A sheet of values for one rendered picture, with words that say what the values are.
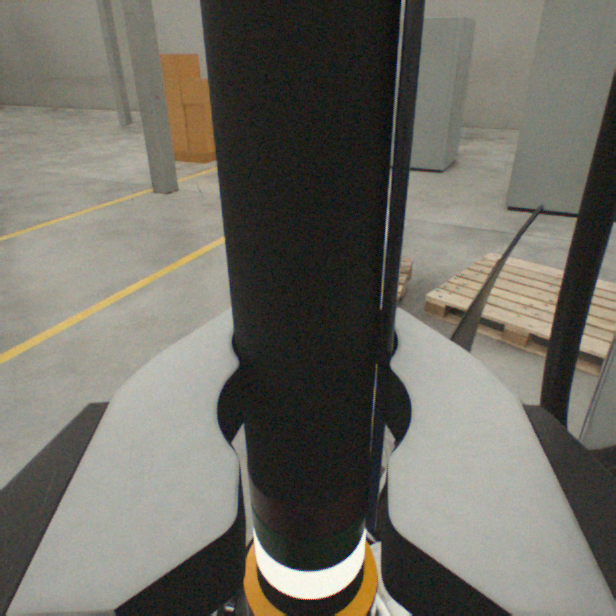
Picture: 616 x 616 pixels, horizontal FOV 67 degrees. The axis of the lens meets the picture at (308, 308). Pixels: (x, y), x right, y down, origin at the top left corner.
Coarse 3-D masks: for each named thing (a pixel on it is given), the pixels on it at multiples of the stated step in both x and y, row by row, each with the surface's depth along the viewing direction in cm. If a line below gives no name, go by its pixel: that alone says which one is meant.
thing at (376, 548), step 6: (372, 546) 19; (378, 546) 19; (378, 552) 18; (378, 558) 18; (378, 600) 17; (384, 600) 17; (390, 600) 17; (378, 606) 17; (384, 606) 17; (390, 606) 17; (396, 606) 17; (378, 612) 17; (384, 612) 17; (390, 612) 16; (396, 612) 16; (402, 612) 16; (408, 612) 16
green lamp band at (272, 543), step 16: (256, 528) 13; (352, 528) 12; (272, 544) 12; (288, 544) 12; (304, 544) 12; (320, 544) 12; (336, 544) 12; (352, 544) 13; (288, 560) 12; (304, 560) 12; (320, 560) 12; (336, 560) 12
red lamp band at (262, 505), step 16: (256, 496) 12; (352, 496) 12; (256, 512) 12; (272, 512) 12; (288, 512) 11; (304, 512) 11; (320, 512) 11; (336, 512) 12; (352, 512) 12; (272, 528) 12; (288, 528) 12; (304, 528) 12; (320, 528) 12; (336, 528) 12
